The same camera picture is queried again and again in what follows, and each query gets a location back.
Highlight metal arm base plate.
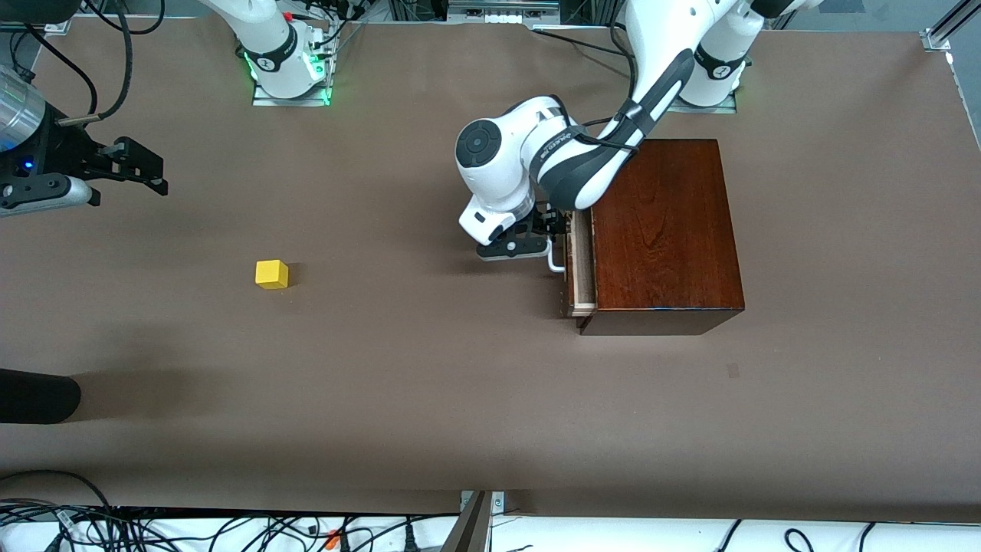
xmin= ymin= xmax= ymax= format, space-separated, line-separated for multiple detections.
xmin=667 ymin=84 xmax=740 ymax=116
xmin=251 ymin=73 xmax=333 ymax=108

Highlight aluminium frame profile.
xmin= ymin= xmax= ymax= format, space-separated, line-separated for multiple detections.
xmin=443 ymin=491 xmax=507 ymax=552

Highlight aluminium corner profile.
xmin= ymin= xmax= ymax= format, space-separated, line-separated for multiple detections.
xmin=922 ymin=0 xmax=981 ymax=53

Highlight yellow cube block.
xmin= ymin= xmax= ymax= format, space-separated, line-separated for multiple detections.
xmin=255 ymin=260 xmax=290 ymax=291

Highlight dark brown wooden box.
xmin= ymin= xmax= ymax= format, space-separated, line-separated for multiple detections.
xmin=579 ymin=138 xmax=746 ymax=337

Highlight wooden drawer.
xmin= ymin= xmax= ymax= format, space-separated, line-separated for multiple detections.
xmin=564 ymin=209 xmax=599 ymax=319

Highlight tangled black cables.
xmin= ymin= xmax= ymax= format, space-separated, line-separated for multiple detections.
xmin=0 ymin=498 xmax=461 ymax=552

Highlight black rounded cylinder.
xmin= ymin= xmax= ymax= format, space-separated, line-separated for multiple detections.
xmin=0 ymin=368 xmax=82 ymax=425

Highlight black cable with metal plug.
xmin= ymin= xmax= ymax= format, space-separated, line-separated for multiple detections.
xmin=57 ymin=0 xmax=135 ymax=125

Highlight black looped cable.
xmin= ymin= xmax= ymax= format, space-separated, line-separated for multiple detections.
xmin=0 ymin=469 xmax=116 ymax=513

